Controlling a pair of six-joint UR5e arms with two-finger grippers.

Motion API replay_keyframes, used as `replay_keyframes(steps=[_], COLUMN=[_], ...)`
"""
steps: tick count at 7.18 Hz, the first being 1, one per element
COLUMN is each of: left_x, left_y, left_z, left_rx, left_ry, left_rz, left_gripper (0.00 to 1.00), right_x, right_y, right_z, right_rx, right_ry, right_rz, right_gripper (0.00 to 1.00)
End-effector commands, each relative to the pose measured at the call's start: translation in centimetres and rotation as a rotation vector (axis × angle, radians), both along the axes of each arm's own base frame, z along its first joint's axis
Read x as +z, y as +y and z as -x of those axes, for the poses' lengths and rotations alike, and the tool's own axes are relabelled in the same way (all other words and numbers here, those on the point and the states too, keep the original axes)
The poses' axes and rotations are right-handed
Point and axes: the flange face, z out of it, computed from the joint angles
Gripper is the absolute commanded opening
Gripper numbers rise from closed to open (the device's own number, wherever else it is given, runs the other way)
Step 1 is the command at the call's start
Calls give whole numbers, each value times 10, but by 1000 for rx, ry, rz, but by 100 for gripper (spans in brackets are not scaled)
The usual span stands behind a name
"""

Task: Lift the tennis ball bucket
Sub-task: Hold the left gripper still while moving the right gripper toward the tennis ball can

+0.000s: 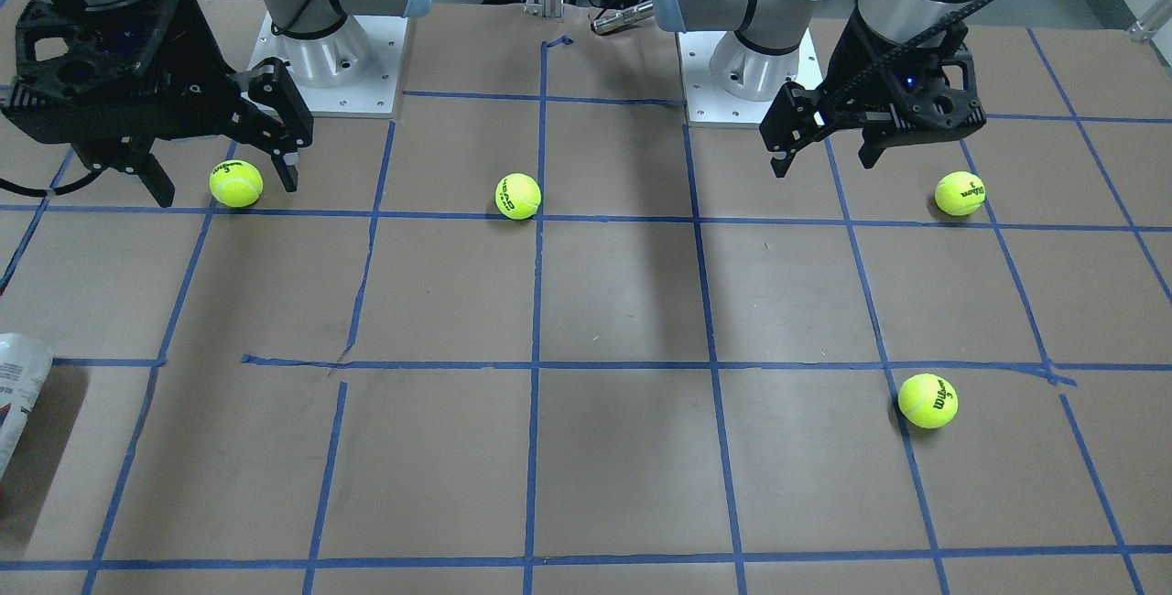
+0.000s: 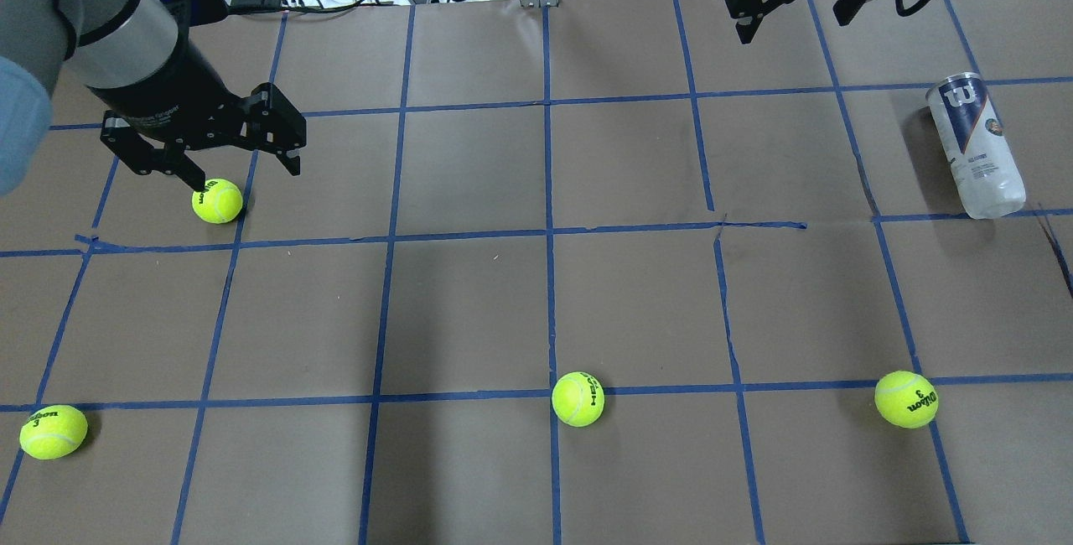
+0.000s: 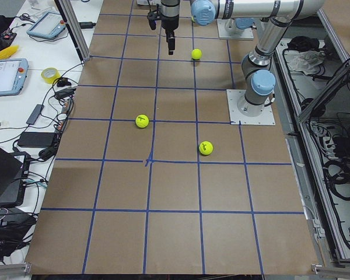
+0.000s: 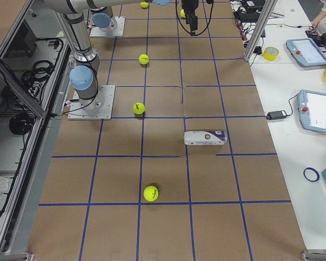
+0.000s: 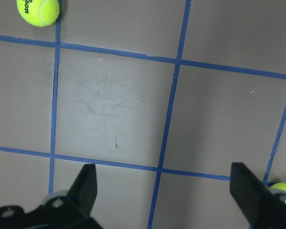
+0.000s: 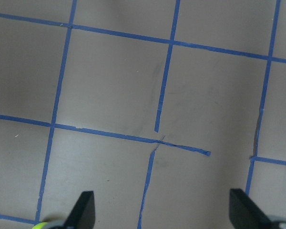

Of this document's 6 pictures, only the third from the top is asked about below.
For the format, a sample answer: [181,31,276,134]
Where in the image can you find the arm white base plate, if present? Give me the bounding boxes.
[226,89,275,126]
[217,17,254,41]

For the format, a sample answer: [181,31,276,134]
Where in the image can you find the teach pendant tablet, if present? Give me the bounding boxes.
[26,12,66,40]
[0,58,29,97]

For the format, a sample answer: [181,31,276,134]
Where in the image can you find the far yellow tennis ball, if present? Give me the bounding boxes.
[191,48,202,60]

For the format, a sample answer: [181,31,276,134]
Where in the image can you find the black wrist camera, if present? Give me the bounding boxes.
[147,9,161,30]

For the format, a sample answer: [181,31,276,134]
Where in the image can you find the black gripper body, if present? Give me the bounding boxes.
[160,0,180,35]

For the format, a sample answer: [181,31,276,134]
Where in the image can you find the far teach pendant tablet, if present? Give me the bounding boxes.
[26,12,66,40]

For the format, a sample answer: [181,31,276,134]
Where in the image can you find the yellow tennis ball head logo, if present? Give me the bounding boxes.
[135,114,149,128]

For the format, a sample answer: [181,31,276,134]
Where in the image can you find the yellow tennis ball wilson logo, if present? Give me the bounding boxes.
[198,141,214,156]

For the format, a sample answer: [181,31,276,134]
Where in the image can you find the black power adapter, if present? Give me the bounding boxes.
[17,132,55,148]

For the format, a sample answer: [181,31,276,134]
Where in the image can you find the near teach pendant tablet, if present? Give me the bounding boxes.
[0,58,29,97]

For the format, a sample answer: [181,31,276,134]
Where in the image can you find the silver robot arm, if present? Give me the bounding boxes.
[190,1,324,106]

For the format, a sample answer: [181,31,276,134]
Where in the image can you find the yellow tape roll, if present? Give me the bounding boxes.
[41,67,61,85]

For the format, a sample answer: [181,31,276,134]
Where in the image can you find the aluminium frame post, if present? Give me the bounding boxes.
[54,0,90,62]

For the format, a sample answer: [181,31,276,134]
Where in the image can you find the white crumpled cloth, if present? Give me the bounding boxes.
[288,50,325,75]

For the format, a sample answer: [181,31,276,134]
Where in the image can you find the black monitor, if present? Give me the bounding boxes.
[0,148,30,208]

